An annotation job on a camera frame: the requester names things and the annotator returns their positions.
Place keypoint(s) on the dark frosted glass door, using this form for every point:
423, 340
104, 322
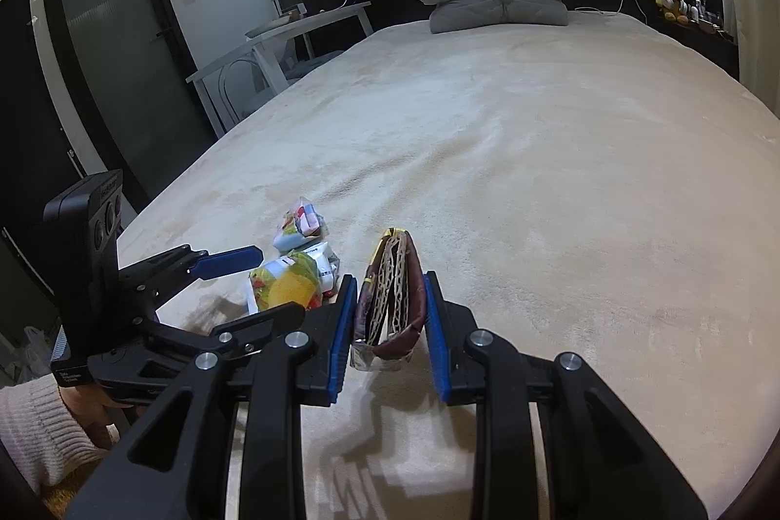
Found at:
125, 65

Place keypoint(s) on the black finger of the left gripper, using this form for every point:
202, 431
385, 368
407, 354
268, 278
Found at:
254, 331

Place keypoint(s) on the brown teddy bear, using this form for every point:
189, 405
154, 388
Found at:
674, 11

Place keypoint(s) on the green yellow chip bag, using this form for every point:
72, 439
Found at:
290, 278

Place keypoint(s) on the small appliance on table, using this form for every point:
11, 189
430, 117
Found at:
294, 8

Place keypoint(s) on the white side table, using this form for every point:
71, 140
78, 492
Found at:
260, 50

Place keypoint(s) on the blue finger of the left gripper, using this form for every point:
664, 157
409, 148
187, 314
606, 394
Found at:
208, 266

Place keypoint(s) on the brown patterned snack bag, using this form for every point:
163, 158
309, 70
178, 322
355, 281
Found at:
392, 305

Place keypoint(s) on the brown fuzzy rug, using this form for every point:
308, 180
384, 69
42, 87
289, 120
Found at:
57, 498

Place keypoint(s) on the dark nightstand shelf with items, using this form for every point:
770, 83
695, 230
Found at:
707, 32

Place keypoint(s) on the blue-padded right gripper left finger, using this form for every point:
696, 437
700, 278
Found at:
174, 463

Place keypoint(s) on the lower grey pillow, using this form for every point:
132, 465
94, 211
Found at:
455, 15

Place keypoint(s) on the cream knit sleeve forearm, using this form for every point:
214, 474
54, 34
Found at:
43, 439

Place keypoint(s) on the white colourful wrapper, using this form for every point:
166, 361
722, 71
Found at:
301, 226

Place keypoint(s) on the person's left hand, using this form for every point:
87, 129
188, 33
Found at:
92, 410

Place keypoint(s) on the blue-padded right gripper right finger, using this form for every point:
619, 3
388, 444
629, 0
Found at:
552, 439

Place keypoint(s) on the white metal chair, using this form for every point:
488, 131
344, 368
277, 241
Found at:
243, 88

